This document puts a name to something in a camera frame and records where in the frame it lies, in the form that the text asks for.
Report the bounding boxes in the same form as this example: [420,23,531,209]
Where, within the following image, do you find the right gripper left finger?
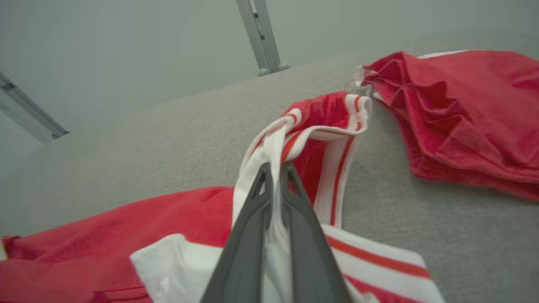
[200,162,274,303]

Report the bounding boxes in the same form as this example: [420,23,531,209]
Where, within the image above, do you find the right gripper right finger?
[280,161,352,303]

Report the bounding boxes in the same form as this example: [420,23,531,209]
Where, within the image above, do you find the red jersey white striped sleeves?
[0,92,447,303]

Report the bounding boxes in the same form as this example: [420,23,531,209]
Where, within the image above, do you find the red jersey white trim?
[354,50,539,202]

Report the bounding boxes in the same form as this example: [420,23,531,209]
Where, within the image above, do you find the grey metal frame post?
[0,72,70,144]
[235,0,290,77]

